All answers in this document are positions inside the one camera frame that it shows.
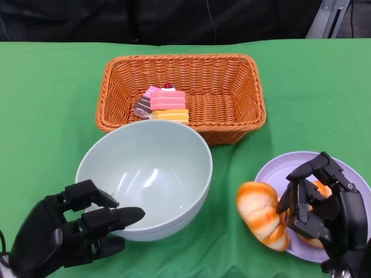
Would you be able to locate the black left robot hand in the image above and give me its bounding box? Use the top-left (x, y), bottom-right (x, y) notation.
top-left (10, 179), bottom-right (146, 278)

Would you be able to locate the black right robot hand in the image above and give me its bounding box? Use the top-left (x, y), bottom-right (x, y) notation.
top-left (277, 151), bottom-right (369, 266)

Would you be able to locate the round orange croissant bread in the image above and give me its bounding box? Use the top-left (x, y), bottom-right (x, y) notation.
top-left (298, 180), bottom-right (333, 249)

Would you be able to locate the long orange striped bread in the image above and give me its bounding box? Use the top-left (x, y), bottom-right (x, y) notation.
top-left (236, 181), bottom-right (292, 252)

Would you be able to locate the pale grey-green bowl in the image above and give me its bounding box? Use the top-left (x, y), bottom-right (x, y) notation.
top-left (75, 119), bottom-right (214, 243)

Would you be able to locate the chocolate and pink cake slice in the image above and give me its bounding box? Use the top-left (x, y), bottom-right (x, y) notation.
top-left (133, 86), bottom-right (159, 120)

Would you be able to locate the yellow and pink cake slice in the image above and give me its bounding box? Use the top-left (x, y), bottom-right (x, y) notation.
top-left (150, 82), bottom-right (190, 125)

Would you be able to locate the white round plate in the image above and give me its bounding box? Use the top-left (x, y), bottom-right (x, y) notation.
top-left (254, 150), bottom-right (366, 264)

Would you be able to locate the orange wicker basket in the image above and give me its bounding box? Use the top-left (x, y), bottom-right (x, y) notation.
top-left (95, 53), bottom-right (267, 145)

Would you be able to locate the green tablecloth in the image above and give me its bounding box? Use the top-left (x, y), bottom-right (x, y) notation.
top-left (0, 39), bottom-right (371, 278)

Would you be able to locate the black backdrop cloth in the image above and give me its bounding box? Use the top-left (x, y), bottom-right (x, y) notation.
top-left (0, 0), bottom-right (371, 49)

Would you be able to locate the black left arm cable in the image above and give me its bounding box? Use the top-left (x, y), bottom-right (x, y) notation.
top-left (0, 229), bottom-right (11, 269)

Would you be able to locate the silver aluminium frame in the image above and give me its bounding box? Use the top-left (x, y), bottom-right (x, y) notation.
top-left (304, 0), bottom-right (352, 39)

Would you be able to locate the thin black hanging cable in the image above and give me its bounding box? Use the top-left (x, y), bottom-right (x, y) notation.
top-left (348, 0), bottom-right (356, 38)

